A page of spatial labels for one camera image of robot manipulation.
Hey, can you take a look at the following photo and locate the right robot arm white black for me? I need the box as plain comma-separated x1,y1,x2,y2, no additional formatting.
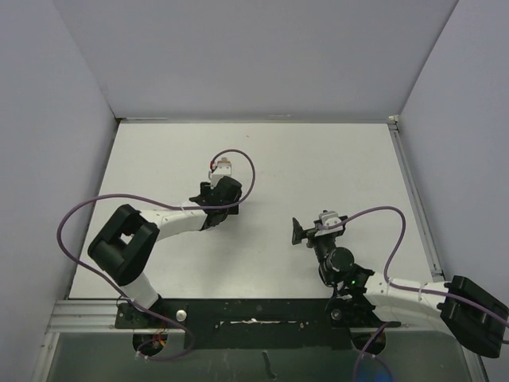
291,211,508,358

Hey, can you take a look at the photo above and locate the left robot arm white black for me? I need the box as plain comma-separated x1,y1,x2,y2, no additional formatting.
87,176,242,327

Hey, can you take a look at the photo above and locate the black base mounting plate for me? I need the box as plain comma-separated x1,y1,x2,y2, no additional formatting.
115,298,382,356

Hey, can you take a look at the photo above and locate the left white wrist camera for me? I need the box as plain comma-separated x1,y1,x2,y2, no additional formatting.
208,157,232,189

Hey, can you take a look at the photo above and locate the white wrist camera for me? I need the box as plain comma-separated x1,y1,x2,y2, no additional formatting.
314,210,348,236
208,157,232,189

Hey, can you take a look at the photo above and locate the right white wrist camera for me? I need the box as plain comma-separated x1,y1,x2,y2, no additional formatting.
314,210,348,236

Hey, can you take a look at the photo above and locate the aluminium right side rail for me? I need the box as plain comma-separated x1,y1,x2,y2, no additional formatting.
387,115,445,281

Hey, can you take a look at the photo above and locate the aluminium rail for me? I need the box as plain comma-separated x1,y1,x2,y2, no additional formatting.
46,299,117,333
387,115,445,281

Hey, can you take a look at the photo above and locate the aluminium front rail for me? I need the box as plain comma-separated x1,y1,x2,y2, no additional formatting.
46,299,117,333

